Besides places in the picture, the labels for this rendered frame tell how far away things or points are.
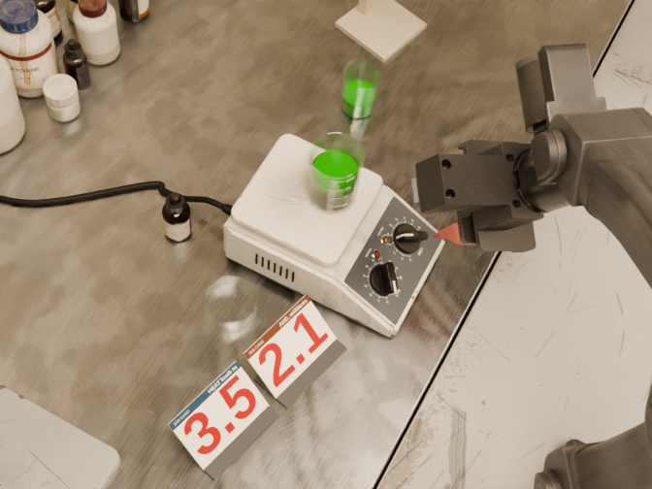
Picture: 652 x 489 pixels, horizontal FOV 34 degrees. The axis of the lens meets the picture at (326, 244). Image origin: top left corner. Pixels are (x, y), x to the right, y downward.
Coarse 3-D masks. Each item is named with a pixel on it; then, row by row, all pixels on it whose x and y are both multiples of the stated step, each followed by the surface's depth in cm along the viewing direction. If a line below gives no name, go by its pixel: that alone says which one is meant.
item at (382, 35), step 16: (368, 0) 130; (384, 0) 133; (352, 16) 132; (368, 16) 132; (384, 16) 132; (400, 16) 132; (416, 16) 132; (352, 32) 130; (368, 32) 131; (384, 32) 131; (400, 32) 131; (416, 32) 131; (368, 48) 130; (384, 48) 130; (400, 48) 130
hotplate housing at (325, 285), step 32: (384, 192) 112; (224, 224) 109; (256, 256) 110; (288, 256) 107; (352, 256) 108; (288, 288) 112; (320, 288) 108; (416, 288) 111; (352, 320) 111; (384, 320) 108
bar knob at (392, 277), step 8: (384, 264) 108; (392, 264) 108; (376, 272) 108; (384, 272) 108; (392, 272) 108; (376, 280) 108; (384, 280) 108; (392, 280) 107; (376, 288) 108; (384, 288) 108; (392, 288) 107
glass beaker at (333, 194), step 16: (320, 144) 104; (336, 144) 105; (352, 144) 104; (320, 176) 102; (336, 176) 102; (352, 176) 102; (320, 192) 105; (336, 192) 104; (352, 192) 105; (320, 208) 107; (336, 208) 106
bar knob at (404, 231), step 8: (408, 224) 112; (400, 232) 111; (408, 232) 110; (416, 232) 110; (424, 232) 111; (400, 240) 110; (408, 240) 110; (416, 240) 110; (400, 248) 111; (408, 248) 111; (416, 248) 112
